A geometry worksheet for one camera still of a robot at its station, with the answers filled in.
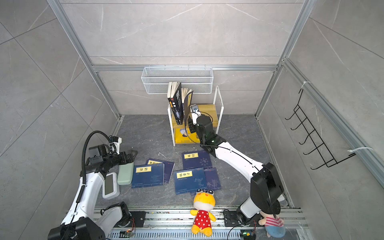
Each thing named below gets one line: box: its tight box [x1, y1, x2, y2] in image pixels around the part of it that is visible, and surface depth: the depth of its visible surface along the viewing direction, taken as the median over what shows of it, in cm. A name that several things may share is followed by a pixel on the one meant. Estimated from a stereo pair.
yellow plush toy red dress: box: [190, 188, 217, 237], surface depth 73 cm
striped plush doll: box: [258, 210, 286, 239], surface depth 69 cm
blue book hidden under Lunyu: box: [145, 158, 175, 184], surface depth 92 cm
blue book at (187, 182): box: [173, 167, 208, 196], surface depth 87 cm
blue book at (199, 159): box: [181, 150, 213, 170], surface depth 97 cm
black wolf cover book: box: [171, 82, 184, 125], surface depth 80 cm
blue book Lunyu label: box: [131, 163, 165, 189], surface depth 88 cm
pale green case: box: [117, 161, 134, 185], surface depth 87 cm
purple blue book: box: [203, 167, 222, 191], surface depth 88 cm
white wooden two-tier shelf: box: [167, 86, 224, 147], surface depth 88 cm
